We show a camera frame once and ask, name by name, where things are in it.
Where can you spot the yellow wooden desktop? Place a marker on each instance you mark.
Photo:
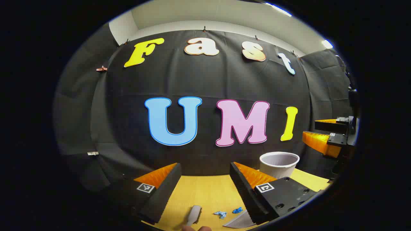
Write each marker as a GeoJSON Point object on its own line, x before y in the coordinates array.
{"type": "Point", "coordinates": [205, 195]}

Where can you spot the black backdrop cloth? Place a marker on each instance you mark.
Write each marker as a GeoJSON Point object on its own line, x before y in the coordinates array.
{"type": "Point", "coordinates": [205, 83]}

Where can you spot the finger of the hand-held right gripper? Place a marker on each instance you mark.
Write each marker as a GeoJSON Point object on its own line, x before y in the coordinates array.
{"type": "Point", "coordinates": [330, 126]}
{"type": "Point", "coordinates": [321, 142]}

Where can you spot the grey dustpan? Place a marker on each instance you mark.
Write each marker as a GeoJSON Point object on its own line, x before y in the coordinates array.
{"type": "Point", "coordinates": [240, 221]}

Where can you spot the light blue paper scrap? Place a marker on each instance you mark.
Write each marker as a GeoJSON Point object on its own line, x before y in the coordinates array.
{"type": "Point", "coordinates": [220, 214]}

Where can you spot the copper cloth clip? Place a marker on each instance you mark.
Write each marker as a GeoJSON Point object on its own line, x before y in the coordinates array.
{"type": "Point", "coordinates": [102, 68]}

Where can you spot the white ribbed garbage bin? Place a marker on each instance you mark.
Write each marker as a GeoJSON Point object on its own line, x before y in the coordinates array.
{"type": "Point", "coordinates": [278, 168]}

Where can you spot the ceiling light panel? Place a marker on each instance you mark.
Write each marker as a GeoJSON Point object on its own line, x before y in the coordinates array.
{"type": "Point", "coordinates": [278, 9]}
{"type": "Point", "coordinates": [327, 44]}

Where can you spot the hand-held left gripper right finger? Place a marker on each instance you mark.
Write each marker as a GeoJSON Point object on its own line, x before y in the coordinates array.
{"type": "Point", "coordinates": [245, 195]}

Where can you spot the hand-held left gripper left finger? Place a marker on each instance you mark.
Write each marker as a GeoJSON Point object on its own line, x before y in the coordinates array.
{"type": "Point", "coordinates": [162, 195]}

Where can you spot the small white cloth tag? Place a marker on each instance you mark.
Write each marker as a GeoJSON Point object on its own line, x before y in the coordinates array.
{"type": "Point", "coordinates": [93, 153]}

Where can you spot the dark blue paper scrap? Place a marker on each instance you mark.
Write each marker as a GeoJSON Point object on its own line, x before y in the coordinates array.
{"type": "Point", "coordinates": [237, 210]}

